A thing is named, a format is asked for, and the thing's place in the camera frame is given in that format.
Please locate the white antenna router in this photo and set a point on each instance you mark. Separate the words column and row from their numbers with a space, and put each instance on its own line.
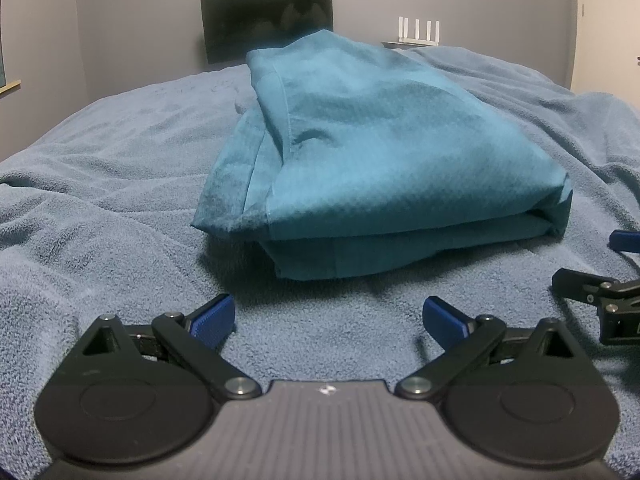
column 419, row 32

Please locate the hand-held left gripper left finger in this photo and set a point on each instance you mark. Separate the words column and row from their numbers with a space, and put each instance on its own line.
column 215, row 320

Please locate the wooden windowsill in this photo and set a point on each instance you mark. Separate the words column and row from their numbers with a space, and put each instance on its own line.
column 10, row 86

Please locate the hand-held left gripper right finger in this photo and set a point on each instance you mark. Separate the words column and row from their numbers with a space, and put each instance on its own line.
column 445, row 320

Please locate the blue fleece blanket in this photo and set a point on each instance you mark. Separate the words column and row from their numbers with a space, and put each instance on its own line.
column 100, row 185

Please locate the white door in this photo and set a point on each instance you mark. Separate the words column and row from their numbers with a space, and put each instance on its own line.
column 605, row 35

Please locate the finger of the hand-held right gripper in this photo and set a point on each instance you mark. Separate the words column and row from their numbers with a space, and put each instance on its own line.
column 627, row 241
column 615, row 305

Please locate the teal zip jacket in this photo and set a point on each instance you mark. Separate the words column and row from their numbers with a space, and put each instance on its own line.
column 380, row 150

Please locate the black flat monitor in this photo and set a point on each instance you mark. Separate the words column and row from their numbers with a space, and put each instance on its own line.
column 250, row 20

